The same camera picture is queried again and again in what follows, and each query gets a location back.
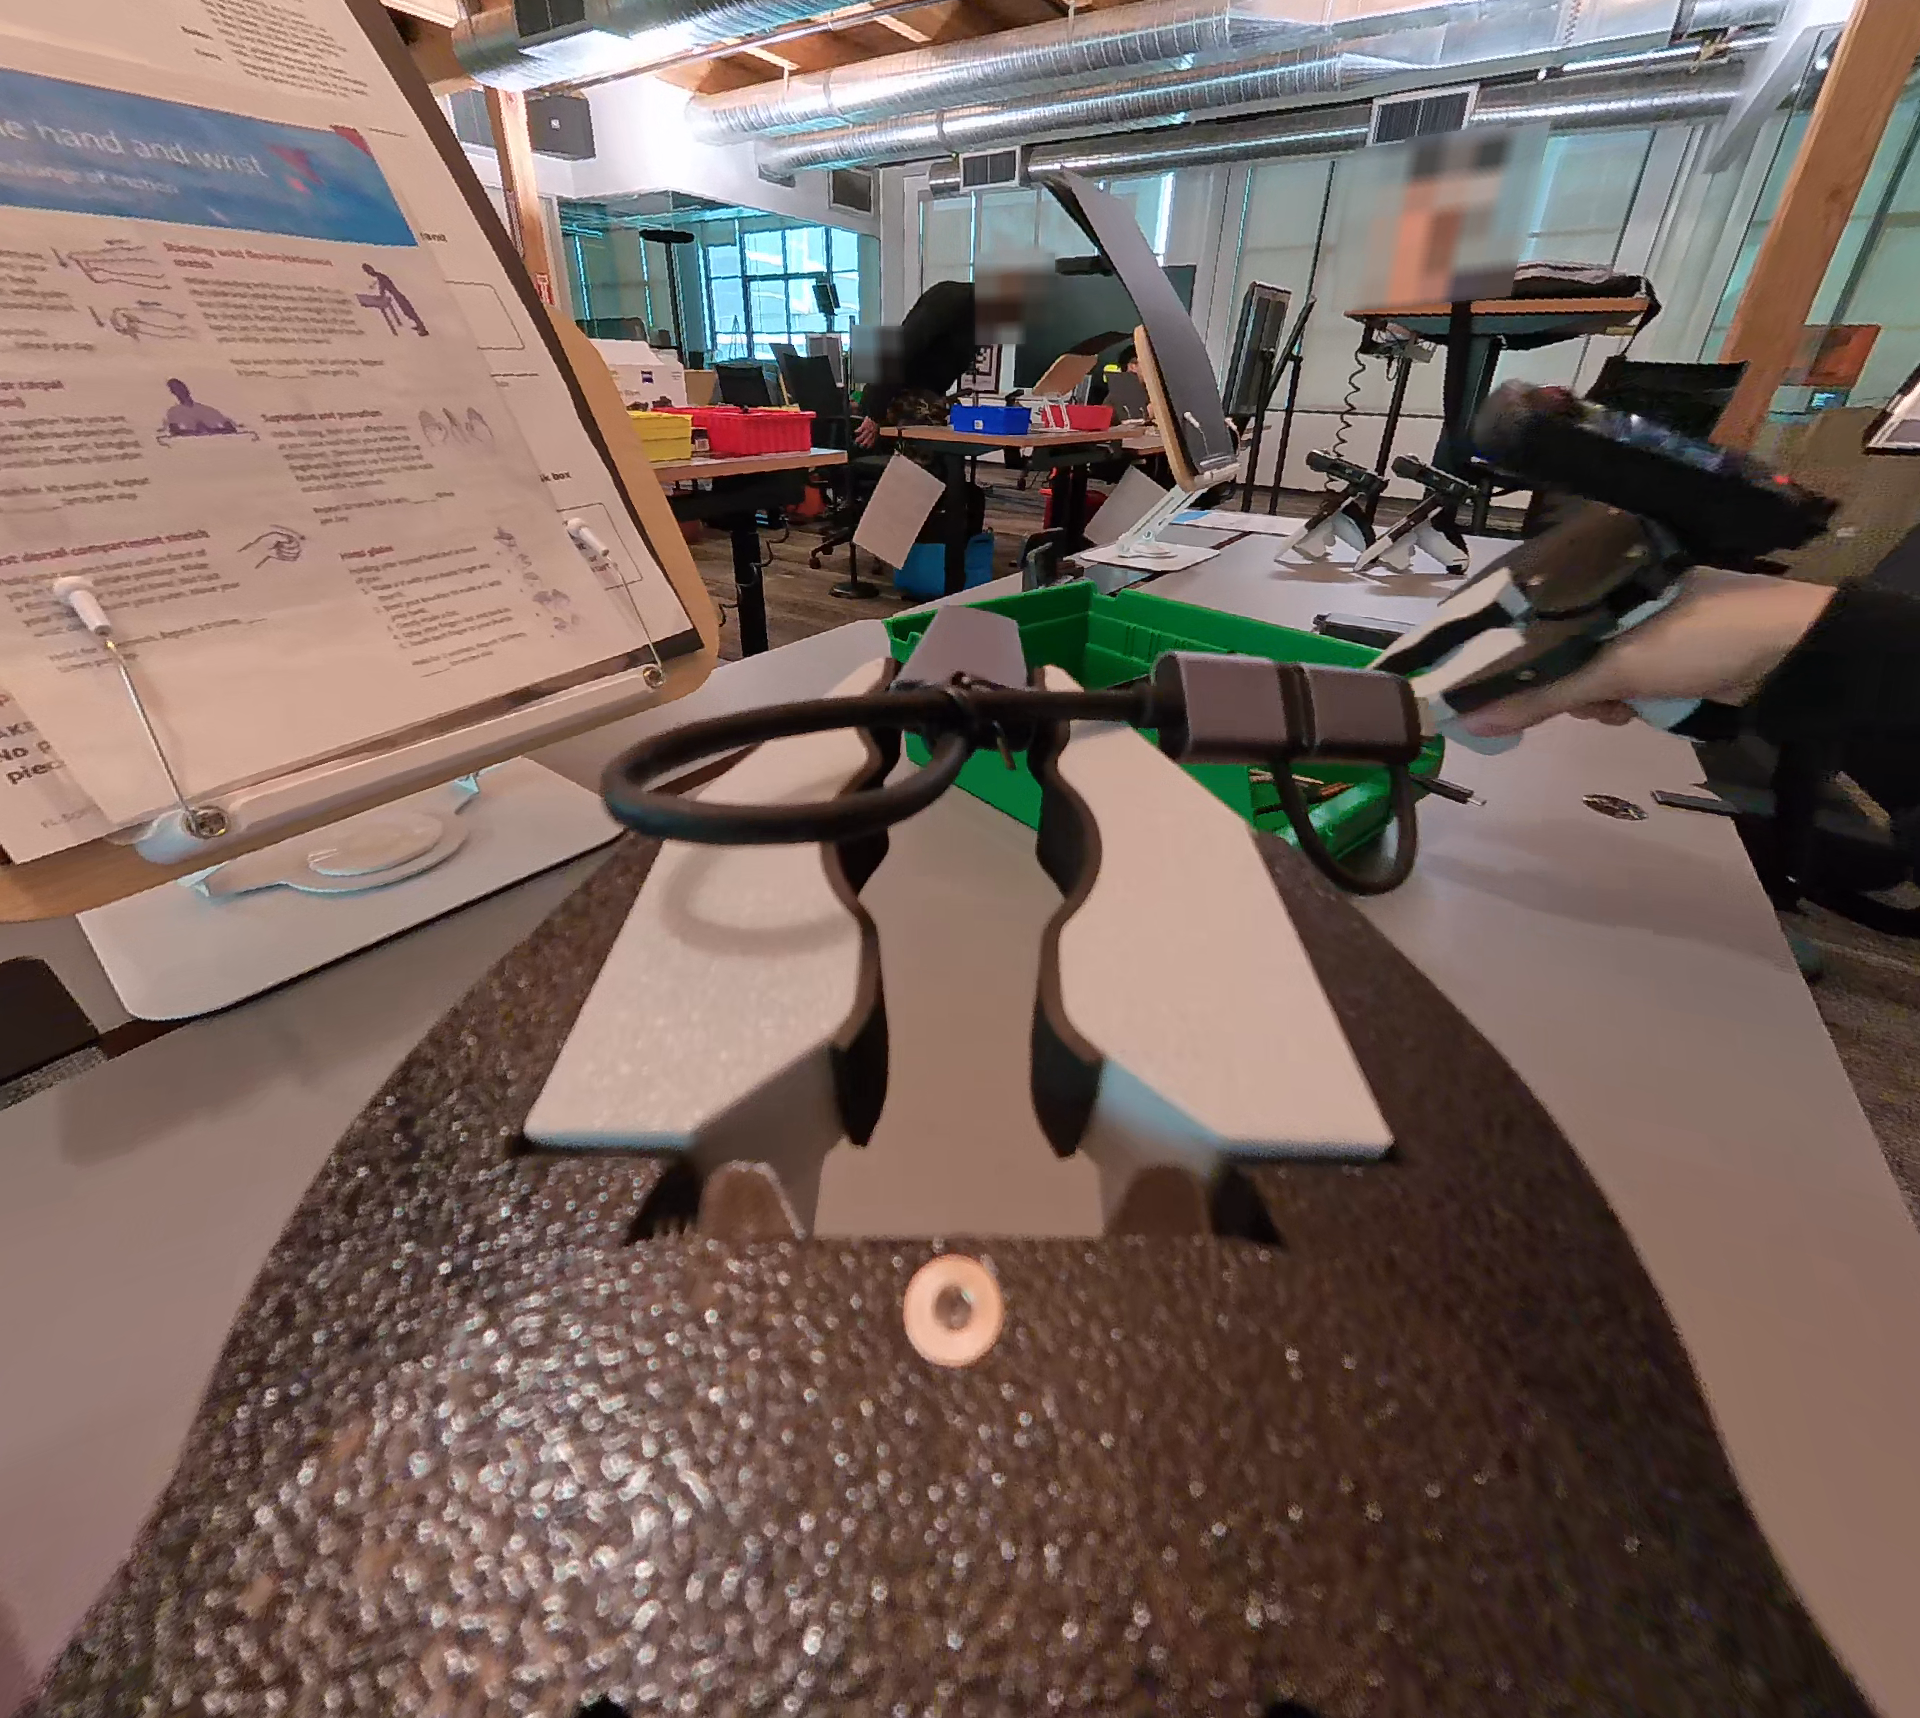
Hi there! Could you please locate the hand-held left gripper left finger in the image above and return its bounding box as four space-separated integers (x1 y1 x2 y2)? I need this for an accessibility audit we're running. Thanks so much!
524 662 902 1237

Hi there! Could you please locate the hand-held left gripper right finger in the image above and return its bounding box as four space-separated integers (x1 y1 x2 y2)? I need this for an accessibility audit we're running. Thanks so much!
1030 665 1398 1237

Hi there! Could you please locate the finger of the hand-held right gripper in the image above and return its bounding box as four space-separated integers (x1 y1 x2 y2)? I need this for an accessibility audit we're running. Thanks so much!
1372 555 1540 679
1417 621 1577 717

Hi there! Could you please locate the small grey adapter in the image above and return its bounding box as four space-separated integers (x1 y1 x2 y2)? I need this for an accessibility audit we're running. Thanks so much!
1286 665 1486 898

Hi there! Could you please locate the green plastic bin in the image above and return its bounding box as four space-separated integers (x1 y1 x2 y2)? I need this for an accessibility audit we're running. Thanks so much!
882 591 1449 866

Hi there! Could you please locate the person's right forearm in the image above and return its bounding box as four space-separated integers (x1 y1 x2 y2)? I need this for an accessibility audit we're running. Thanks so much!
1747 577 1920 759

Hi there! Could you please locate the person's right hand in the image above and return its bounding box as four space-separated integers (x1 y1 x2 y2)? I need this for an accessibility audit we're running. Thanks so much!
1458 575 1840 755

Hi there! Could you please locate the black device on white dock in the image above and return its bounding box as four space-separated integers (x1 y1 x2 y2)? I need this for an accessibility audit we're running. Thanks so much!
1355 455 1475 577
1275 449 1374 567

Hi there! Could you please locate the curved board document stand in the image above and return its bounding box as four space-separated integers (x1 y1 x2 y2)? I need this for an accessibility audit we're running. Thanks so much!
1042 170 1250 572

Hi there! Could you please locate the grey tilted panel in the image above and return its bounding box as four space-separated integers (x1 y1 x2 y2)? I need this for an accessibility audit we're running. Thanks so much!
853 455 950 567

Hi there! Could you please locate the wooden work table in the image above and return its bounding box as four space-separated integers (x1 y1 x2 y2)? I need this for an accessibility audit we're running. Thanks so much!
653 446 853 658

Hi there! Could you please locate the red plastic bin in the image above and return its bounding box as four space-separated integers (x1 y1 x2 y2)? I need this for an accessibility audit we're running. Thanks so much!
690 405 821 458

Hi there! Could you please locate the document stand with printed sheet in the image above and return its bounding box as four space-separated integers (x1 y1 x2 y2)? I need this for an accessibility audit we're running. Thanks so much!
0 0 723 1022

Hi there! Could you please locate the silver round duct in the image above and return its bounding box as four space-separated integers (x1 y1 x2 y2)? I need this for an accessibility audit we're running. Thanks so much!
686 0 1802 147

